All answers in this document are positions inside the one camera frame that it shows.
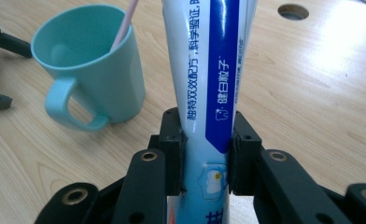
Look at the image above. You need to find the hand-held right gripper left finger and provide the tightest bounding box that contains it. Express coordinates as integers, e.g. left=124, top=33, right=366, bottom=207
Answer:
left=148, top=106, right=189, bottom=198

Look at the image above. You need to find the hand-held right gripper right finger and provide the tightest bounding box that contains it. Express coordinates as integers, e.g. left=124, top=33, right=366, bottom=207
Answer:
left=227, top=110, right=264, bottom=196

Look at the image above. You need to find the blue and white toothpaste tube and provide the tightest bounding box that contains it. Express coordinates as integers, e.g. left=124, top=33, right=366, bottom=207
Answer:
left=161, top=0, right=260, bottom=224

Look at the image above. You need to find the teal cup with handle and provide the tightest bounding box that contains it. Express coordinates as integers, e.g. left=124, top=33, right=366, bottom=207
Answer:
left=30, top=3, right=147, bottom=133

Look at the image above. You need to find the pink toothbrush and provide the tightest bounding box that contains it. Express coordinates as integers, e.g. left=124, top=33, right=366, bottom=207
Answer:
left=110, top=0, right=140, bottom=52

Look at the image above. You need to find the round dark table cable hole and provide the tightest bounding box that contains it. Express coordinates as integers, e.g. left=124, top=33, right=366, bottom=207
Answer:
left=276, top=3, right=310, bottom=21

